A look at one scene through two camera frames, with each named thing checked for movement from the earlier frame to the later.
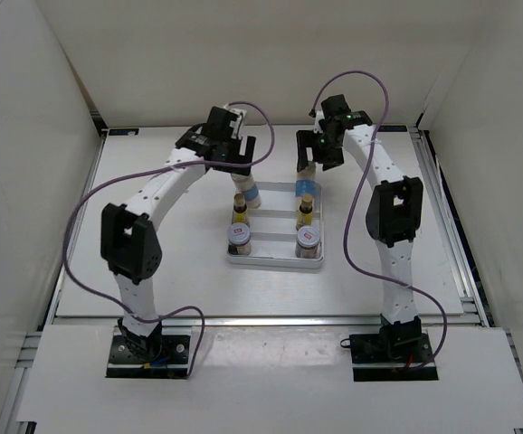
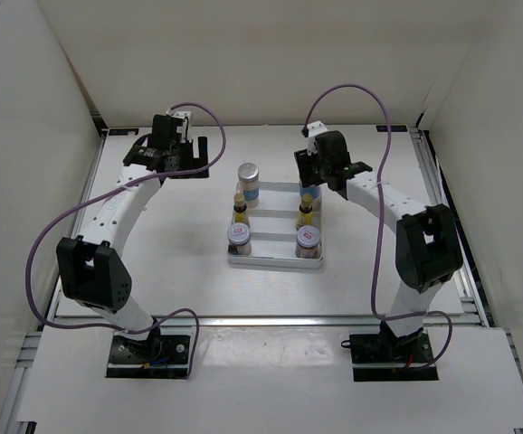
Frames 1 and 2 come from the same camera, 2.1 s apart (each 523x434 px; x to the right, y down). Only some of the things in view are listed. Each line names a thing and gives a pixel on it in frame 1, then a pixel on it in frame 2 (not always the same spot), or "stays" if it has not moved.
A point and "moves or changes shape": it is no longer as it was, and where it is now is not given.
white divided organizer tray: (272, 227) stays
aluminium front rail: (228, 320) stays
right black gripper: (304, 139) to (304, 162)
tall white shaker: (245, 184) moves or changes shape
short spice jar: (308, 239) stays
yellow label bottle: (305, 212) stays
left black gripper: (238, 158) to (194, 164)
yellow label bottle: (240, 214) stays
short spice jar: (239, 240) stays
